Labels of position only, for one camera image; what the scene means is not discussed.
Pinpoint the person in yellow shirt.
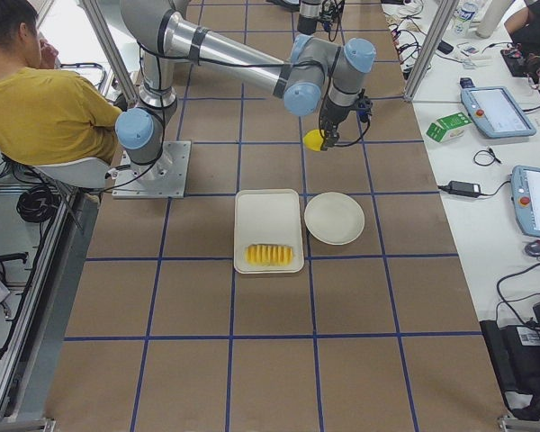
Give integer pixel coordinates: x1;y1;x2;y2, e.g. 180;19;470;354
0;1;121;166

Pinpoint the sliced yellow mango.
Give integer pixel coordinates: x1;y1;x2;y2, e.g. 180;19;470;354
245;244;293;266

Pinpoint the aluminium frame post left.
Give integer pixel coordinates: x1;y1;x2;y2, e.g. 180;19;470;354
80;0;138;108

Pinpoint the green white carton box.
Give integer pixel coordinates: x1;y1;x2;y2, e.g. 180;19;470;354
426;112;472;143

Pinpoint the clear plastic bottle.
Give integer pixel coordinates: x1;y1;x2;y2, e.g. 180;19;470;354
451;0;479;38

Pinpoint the yellow lemon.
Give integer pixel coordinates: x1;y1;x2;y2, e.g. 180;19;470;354
302;129;324;152

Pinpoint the black equipment bag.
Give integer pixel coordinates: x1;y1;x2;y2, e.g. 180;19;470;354
480;302;540;421

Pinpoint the coiled black cable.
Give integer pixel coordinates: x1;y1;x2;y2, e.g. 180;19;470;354
16;179;59;225

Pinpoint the white rectangular tray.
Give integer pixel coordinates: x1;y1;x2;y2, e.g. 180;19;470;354
233;189;304;275

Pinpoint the blue teach pendant lower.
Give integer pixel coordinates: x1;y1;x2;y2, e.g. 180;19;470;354
510;166;540;238

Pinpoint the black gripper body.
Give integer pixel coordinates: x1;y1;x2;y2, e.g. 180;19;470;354
318;89;373;140

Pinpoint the black power adapter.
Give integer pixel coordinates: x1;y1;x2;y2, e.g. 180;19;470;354
438;180;482;198

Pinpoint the white chair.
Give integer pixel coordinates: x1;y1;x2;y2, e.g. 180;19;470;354
0;152;111;194

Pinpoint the white round plate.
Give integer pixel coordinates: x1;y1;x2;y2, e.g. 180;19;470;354
304;192;365;246

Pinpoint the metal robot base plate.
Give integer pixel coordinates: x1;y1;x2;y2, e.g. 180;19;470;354
111;140;192;199

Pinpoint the blue teach pendant upper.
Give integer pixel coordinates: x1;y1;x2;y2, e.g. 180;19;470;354
460;86;536;139

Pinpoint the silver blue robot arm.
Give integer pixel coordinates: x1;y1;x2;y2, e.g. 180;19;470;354
116;1;376;179

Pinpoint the aluminium frame post right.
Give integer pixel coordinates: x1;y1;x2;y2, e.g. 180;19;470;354
404;0;458;102

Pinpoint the aluminium frame post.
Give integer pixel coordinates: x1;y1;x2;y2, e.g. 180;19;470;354
80;0;138;108
404;0;458;102

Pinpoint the blue teach pendant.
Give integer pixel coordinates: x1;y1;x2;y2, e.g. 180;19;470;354
460;86;536;139
510;166;540;238

